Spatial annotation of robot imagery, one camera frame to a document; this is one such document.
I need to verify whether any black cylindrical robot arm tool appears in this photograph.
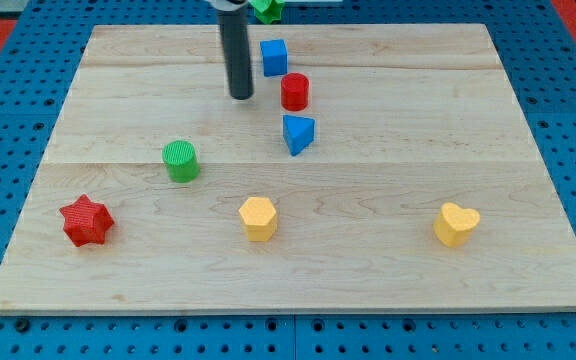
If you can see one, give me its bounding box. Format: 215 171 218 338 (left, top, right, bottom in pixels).
208 0 254 100

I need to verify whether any yellow hexagon block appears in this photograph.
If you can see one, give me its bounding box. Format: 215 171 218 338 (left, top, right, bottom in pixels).
238 197 278 242

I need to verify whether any blue triangle block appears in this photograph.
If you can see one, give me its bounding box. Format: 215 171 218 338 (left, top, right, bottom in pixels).
283 115 315 156

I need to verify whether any light wooden board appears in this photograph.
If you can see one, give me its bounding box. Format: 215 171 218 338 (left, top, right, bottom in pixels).
0 24 576 316

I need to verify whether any red cylinder block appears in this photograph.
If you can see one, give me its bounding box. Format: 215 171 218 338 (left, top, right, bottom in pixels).
281 72 310 111

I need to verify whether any green cylinder block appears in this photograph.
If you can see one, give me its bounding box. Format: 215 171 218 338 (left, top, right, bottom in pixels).
162 140 200 183

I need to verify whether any blue cube block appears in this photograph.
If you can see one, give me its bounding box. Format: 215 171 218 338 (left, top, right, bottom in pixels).
260 39 288 77

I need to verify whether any green star block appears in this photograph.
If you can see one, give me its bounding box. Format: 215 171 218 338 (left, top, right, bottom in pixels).
249 0 285 25

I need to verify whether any yellow heart block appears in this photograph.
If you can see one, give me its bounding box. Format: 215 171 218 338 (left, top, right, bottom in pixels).
433 202 481 247

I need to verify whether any red star block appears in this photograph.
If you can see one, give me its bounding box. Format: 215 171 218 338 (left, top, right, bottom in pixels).
59 194 114 247

